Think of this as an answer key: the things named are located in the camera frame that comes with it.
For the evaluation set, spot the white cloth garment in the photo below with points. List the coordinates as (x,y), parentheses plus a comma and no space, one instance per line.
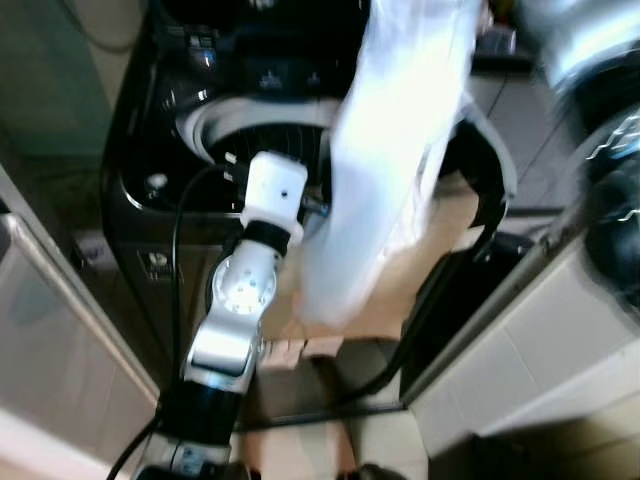
(390,150)

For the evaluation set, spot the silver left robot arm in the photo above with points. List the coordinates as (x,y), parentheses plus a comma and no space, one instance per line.
(240,290)

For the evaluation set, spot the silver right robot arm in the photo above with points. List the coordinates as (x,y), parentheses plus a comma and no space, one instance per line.
(600,60)

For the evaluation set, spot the black top-load washing machine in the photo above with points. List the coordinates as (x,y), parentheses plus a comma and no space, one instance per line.
(160,130)

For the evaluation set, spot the brown cardboard box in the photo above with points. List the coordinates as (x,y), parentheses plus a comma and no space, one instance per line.
(400,290)

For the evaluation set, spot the white tiled counter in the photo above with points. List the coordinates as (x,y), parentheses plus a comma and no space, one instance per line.
(540,340)

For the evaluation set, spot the white appliance with grey edge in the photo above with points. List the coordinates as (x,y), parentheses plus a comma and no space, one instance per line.
(50,340)

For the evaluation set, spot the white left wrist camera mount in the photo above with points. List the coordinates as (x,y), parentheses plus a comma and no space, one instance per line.
(274,190)

